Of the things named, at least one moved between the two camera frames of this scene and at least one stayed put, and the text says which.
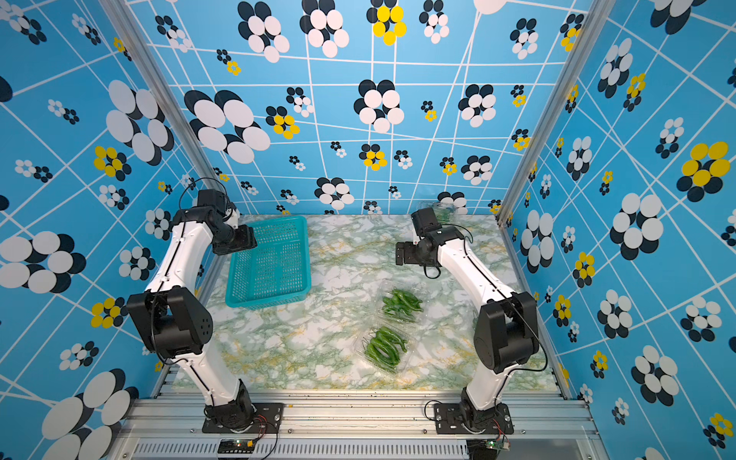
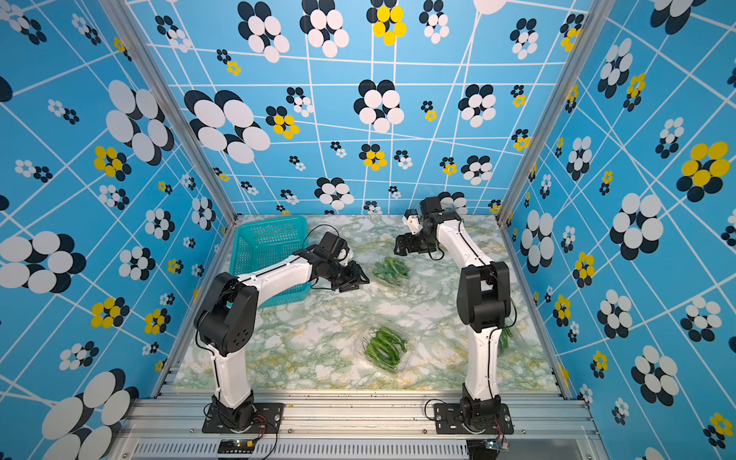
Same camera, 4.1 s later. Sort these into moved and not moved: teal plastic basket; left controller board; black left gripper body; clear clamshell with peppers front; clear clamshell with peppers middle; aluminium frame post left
Moved: black left gripper body; clear clamshell with peppers middle
Not moved: clear clamshell with peppers front; left controller board; aluminium frame post left; teal plastic basket
